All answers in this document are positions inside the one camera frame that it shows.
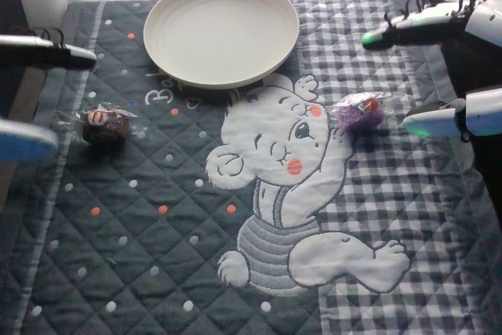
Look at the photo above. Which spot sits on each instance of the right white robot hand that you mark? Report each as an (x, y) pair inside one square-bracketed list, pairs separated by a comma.
[(484, 21)]

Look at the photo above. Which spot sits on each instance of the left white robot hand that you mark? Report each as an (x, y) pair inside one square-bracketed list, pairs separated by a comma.
[(27, 143)]

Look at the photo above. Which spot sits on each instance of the brown cake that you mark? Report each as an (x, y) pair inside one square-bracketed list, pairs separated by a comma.
[(106, 128)]

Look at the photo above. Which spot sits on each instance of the purple cake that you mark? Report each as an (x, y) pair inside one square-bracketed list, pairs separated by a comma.
[(357, 118)]

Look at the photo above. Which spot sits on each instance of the white round plate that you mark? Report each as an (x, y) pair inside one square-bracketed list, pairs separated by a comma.
[(219, 33)]

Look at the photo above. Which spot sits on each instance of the grey quilt with bear print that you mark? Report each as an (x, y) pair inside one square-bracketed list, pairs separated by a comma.
[(164, 233)]

